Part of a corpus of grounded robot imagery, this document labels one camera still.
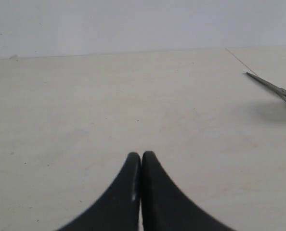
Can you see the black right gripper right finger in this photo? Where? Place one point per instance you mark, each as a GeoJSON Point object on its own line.
{"type": "Point", "coordinates": [165, 207]}

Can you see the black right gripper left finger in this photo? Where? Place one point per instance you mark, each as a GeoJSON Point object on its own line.
{"type": "Point", "coordinates": [117, 209]}

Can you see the black handled scissors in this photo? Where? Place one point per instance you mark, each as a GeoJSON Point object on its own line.
{"type": "Point", "coordinates": [281, 92]}

